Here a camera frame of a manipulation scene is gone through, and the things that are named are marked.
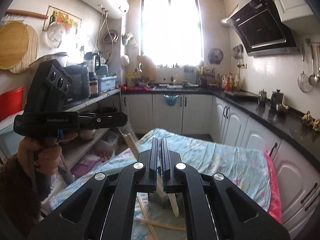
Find wire mesh strainer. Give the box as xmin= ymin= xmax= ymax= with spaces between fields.
xmin=297 ymin=44 xmax=311 ymax=93

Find black microwave oven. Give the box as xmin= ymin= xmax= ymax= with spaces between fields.
xmin=64 ymin=65 xmax=91 ymax=104

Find pale blue storage rack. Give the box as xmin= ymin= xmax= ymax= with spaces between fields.
xmin=184 ymin=66 xmax=197 ymax=84

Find dark spice rack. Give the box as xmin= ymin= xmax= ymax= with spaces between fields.
xmin=196 ymin=66 xmax=216 ymax=88

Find red label oil bottle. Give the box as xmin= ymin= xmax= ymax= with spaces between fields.
xmin=224 ymin=73 xmax=234 ymax=91

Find bunch of bamboo chopsticks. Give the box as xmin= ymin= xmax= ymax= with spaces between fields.
xmin=136 ymin=197 xmax=187 ymax=240

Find white upper cabinets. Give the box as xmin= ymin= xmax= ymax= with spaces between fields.
xmin=224 ymin=0 xmax=320 ymax=34

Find blue-grey plastic box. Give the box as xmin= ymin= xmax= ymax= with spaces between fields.
xmin=98 ymin=76 xmax=118 ymax=93

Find red cloth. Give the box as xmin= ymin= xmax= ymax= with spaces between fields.
xmin=122 ymin=85 xmax=153 ymax=91

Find wooden cutting board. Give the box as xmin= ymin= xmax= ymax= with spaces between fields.
xmin=136 ymin=56 xmax=156 ymax=81

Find bamboo chopstick pair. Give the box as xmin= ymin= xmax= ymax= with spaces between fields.
xmin=150 ymin=177 xmax=180 ymax=217
xmin=117 ymin=126 xmax=140 ymax=162

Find round wall fan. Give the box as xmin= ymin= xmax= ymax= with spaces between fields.
xmin=208 ymin=48 xmax=224 ymax=65

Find steel shelf unit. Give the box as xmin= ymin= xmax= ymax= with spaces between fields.
xmin=0 ymin=87 xmax=123 ymax=176

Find round woven mat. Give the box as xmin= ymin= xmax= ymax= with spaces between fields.
xmin=9 ymin=24 xmax=40 ymax=74

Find countertop blender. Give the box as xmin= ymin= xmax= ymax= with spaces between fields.
xmin=84 ymin=52 xmax=102 ymax=98

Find coiled hose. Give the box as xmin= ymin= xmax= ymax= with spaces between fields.
xmin=101 ymin=29 xmax=119 ymax=44

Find round bamboo board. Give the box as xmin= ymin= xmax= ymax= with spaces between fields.
xmin=0 ymin=21 xmax=30 ymax=70

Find silver vent duct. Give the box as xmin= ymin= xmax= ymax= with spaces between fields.
xmin=220 ymin=5 xmax=238 ymax=28

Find black kitchen countertop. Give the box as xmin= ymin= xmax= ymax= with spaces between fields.
xmin=121 ymin=85 xmax=320 ymax=150

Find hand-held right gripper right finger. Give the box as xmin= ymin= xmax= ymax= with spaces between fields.
xmin=162 ymin=137 xmax=291 ymax=240

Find blue hanging bin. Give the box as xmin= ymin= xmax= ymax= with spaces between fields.
xmin=164 ymin=94 xmax=178 ymax=107

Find black range hood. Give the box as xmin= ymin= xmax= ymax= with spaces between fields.
xmin=229 ymin=0 xmax=300 ymax=57

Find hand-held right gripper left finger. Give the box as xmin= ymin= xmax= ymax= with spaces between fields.
xmin=27 ymin=137 xmax=159 ymax=240

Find large steel kettle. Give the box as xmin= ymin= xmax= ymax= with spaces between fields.
xmin=270 ymin=89 xmax=285 ymax=108

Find cartoon print bedsheet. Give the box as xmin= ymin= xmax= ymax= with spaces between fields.
xmin=41 ymin=127 xmax=272 ymax=240

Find steel ladle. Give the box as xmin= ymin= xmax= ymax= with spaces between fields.
xmin=308 ymin=41 xmax=319 ymax=86

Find fruit wall poster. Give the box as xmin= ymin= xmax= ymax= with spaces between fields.
xmin=42 ymin=5 xmax=82 ymax=34

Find small steel teapot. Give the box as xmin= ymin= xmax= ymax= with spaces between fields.
xmin=257 ymin=89 xmax=268 ymax=105

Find person's left forearm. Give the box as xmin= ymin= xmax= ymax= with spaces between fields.
xmin=0 ymin=152 xmax=44 ymax=240

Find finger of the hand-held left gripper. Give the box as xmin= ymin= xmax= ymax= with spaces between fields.
xmin=77 ymin=111 xmax=128 ymax=131

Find stack of steel pots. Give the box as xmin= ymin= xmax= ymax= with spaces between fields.
xmin=80 ymin=129 xmax=97 ymax=141

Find small hanging kitchen tools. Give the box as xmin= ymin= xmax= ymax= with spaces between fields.
xmin=232 ymin=44 xmax=244 ymax=67

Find kitchen window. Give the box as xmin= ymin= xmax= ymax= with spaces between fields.
xmin=141 ymin=0 xmax=203 ymax=66

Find dark labelled bottle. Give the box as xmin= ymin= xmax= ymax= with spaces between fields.
xmin=89 ymin=72 xmax=99 ymax=98

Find pink fleece blanket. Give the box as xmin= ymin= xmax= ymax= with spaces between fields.
xmin=262 ymin=150 xmax=283 ymax=221

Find wooden rolling pin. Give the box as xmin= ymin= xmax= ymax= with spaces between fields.
xmin=6 ymin=9 xmax=49 ymax=20

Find bag of oranges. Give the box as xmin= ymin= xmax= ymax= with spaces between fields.
xmin=94 ymin=139 xmax=117 ymax=161

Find pink box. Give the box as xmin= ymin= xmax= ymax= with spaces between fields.
xmin=75 ymin=155 xmax=101 ymax=176

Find red plastic basin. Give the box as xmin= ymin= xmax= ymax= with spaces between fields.
xmin=0 ymin=86 xmax=26 ymax=122

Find person's left hand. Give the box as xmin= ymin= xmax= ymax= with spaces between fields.
xmin=16 ymin=131 xmax=79 ymax=176

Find brown ginger roots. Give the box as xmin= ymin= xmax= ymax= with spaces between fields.
xmin=302 ymin=111 xmax=320 ymax=132

